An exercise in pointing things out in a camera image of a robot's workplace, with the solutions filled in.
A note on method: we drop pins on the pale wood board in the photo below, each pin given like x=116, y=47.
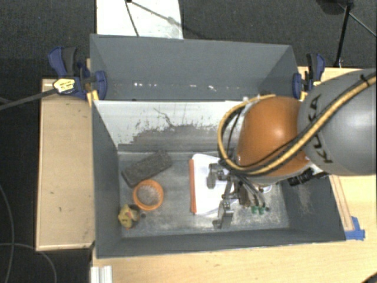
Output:
x=66, y=164

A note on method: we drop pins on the grey metal bin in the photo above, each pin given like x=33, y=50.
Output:
x=182, y=66

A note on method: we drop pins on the black cylinder on white bracket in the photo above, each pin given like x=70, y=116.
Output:
x=300, y=178

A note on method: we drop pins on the dark grey sponge block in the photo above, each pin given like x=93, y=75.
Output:
x=147, y=168

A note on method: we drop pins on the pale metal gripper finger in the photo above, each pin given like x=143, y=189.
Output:
x=212, y=175
x=225, y=215

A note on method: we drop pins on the white notepad with orange spine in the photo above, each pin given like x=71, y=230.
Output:
x=203, y=187

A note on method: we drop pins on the yellow toy animal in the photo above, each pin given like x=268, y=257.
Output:
x=127, y=215

